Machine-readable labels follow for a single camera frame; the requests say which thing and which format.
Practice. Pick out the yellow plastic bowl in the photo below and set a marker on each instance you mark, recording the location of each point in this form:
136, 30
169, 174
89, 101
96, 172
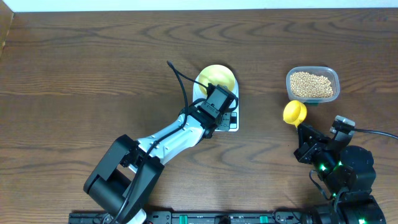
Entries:
217, 75

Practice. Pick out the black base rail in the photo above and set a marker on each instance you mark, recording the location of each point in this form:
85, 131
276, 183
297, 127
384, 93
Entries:
167, 217

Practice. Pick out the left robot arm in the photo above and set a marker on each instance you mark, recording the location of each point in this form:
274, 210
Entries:
126, 175

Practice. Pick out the pile of soybeans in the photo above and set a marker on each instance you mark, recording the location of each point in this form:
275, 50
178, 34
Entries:
307, 85

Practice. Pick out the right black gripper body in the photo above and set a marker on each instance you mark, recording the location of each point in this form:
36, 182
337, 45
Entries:
314, 153

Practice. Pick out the white digital kitchen scale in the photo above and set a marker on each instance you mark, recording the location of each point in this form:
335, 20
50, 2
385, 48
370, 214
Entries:
217, 74

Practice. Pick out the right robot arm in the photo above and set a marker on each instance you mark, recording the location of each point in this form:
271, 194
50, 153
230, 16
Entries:
346, 170

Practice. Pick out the clear plastic container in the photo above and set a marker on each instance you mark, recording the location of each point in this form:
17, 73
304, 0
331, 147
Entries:
319, 71

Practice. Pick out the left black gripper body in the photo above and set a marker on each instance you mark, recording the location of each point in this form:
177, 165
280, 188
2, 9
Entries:
222, 122

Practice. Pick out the yellow measuring scoop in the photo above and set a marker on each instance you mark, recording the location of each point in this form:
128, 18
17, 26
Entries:
295, 113

